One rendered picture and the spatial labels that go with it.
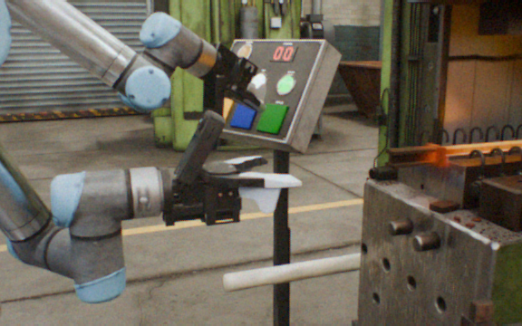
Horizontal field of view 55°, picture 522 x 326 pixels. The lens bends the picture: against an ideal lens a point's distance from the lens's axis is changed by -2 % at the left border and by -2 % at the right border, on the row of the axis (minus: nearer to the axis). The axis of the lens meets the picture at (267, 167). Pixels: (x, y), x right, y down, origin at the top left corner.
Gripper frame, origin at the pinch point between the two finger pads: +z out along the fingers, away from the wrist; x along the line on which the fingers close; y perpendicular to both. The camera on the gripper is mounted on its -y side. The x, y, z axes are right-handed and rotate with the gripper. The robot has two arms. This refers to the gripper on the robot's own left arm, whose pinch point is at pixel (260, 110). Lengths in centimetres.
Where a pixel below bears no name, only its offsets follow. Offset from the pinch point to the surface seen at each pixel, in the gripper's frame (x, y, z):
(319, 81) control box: -6.9, 12.7, 8.5
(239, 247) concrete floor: 125, -38, 141
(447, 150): -48.1, -2.2, 1.6
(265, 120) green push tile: 1.5, -0.9, 4.4
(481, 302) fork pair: -73, -27, -32
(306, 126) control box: -6.9, 1.1, 10.0
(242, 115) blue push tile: 10.4, -0.4, 4.4
